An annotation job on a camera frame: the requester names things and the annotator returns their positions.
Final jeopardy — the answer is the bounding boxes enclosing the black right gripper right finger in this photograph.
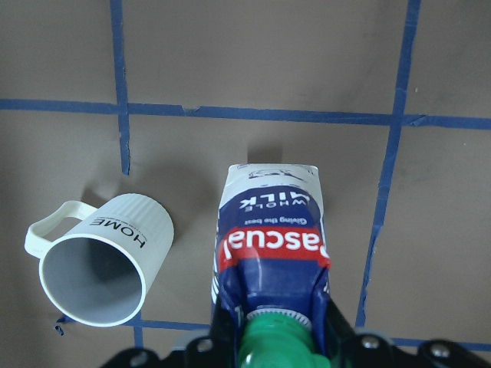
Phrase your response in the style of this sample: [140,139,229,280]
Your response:
[325,294,400,368]

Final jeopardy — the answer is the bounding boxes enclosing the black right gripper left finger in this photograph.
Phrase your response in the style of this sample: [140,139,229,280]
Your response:
[168,298,246,368]

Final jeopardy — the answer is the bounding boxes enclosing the blue white milk carton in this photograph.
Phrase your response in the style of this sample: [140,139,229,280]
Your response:
[212,163,331,367]

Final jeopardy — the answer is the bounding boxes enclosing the white ribbed mug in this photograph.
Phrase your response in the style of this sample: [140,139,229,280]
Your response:
[25,193,174,327]

